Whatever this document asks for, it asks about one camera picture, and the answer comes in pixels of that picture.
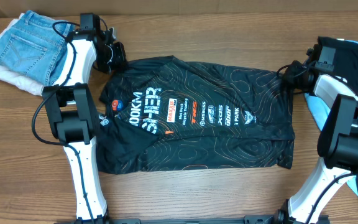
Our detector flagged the light blue t-shirt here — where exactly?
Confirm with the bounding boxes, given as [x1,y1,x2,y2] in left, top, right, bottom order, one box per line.
[303,39,358,197]

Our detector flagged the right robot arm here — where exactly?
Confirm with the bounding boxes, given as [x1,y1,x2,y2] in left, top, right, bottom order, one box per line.
[271,44,358,223]

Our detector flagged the folded white cloth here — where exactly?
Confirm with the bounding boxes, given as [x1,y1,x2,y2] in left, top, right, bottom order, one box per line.
[0,14,65,96]

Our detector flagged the black printed cycling jersey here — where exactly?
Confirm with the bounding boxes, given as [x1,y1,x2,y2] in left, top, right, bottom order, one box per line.
[96,56,295,174]

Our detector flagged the folded blue denim jeans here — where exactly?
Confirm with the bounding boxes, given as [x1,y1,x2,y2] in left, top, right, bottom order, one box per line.
[0,11,74,86]

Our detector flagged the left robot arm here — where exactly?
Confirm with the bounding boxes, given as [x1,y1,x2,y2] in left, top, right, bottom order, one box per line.
[40,13,127,223]

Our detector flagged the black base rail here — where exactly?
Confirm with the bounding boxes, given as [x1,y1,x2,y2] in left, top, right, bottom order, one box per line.
[94,215,273,224]

